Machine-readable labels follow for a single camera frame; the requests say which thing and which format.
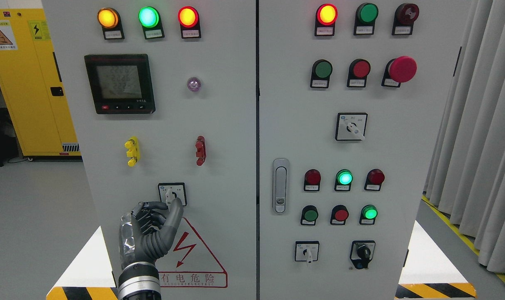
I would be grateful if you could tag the green push button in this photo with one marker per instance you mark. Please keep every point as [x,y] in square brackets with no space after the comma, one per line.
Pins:
[320,74]
[309,215]

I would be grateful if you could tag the amber indicator lamp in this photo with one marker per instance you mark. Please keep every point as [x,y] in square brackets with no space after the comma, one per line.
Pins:
[110,22]

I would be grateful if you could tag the dark red buzzer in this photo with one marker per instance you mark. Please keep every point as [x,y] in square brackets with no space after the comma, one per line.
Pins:
[404,18]

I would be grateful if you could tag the dark red lamp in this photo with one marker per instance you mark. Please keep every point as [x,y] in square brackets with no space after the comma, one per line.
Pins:
[374,180]
[312,179]

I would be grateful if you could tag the grey electrical control cabinet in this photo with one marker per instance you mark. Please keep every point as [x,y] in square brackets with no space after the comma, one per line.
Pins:
[254,59]

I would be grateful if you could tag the yellow safety storage cabinet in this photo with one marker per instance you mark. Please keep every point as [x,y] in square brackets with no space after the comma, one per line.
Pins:
[32,87]

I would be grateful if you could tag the lit green indicator lamp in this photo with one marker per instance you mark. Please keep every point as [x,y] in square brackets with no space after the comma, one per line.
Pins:
[151,23]

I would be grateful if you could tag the green push button upper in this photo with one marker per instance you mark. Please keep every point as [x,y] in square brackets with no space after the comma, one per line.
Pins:
[320,74]

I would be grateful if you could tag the lit green lamp middle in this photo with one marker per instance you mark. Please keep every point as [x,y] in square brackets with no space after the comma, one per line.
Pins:
[343,181]

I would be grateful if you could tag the red emergency stop mushroom button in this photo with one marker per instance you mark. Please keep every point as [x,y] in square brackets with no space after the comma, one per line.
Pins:
[398,71]

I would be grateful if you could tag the green push button lower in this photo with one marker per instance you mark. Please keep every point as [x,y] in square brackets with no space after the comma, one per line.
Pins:
[309,215]

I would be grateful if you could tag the red push button upper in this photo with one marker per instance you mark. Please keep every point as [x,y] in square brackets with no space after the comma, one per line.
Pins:
[358,71]

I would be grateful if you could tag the small clear signal lamp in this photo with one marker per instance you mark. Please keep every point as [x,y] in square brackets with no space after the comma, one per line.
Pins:
[194,84]

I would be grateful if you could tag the lit red indicator lamp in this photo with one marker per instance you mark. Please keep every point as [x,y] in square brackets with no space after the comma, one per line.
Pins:
[189,21]

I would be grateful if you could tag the red push button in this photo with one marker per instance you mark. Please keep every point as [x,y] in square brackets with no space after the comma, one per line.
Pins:
[358,71]
[339,215]

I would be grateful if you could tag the robot forearm silver black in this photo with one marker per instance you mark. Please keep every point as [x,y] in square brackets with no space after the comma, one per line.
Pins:
[139,281]

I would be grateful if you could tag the red terminal connector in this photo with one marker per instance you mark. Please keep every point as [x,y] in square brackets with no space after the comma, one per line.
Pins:
[201,154]

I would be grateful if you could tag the black digital power meter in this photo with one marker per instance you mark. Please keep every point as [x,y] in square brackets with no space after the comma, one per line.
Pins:
[120,83]

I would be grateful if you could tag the white selector switch right upper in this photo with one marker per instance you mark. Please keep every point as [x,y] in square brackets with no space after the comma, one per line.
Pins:
[350,127]

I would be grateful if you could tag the red electric hazard sticker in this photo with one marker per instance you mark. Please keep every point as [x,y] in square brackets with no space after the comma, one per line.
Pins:
[190,263]

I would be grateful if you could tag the white rotary selector switch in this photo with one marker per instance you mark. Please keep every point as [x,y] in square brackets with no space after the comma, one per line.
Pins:
[178,190]

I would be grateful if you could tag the grey curtain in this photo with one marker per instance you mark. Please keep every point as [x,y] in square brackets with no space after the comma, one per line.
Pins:
[466,179]

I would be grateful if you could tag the dark red lamp left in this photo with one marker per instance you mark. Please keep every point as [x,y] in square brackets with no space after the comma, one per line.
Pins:
[312,179]

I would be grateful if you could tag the dark green lamp top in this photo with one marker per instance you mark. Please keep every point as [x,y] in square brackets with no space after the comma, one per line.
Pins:
[365,17]

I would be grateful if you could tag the grey cabinet door handle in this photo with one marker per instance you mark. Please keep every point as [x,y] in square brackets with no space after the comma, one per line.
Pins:
[279,184]

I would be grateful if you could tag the dark grey robotic hand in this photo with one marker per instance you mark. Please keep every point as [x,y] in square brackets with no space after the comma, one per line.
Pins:
[147,233]

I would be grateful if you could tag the dark red lamp right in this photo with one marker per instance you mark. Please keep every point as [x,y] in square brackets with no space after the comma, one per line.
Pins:
[374,180]

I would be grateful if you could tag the yellow terminal connector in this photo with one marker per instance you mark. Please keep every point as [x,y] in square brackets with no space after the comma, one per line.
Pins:
[133,151]

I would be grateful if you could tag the lit red lamp right door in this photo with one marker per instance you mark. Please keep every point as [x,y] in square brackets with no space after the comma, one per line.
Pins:
[325,20]

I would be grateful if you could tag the black knob selector switch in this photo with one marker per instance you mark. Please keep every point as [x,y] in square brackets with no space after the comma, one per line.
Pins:
[362,253]

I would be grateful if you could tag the white selector switch right lower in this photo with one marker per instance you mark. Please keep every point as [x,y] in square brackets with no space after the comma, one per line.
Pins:
[306,251]

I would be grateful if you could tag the lit green button lower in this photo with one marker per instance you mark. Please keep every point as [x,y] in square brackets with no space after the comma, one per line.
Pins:
[368,215]

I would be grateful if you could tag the red push button lower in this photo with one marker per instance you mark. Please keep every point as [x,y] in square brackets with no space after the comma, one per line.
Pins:
[339,215]

